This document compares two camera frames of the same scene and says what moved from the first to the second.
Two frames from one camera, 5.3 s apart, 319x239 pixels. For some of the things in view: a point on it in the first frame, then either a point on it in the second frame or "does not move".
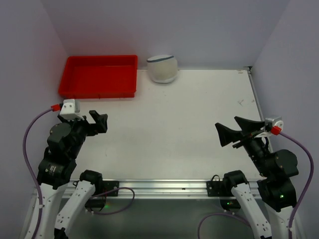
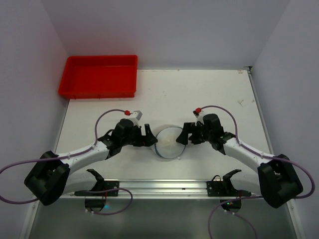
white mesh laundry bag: (162, 68) → (167, 147)
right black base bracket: (217, 188) does not move
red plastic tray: (99, 76) does not move
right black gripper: (243, 138) → (194, 134)
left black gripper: (87, 125) → (140, 135)
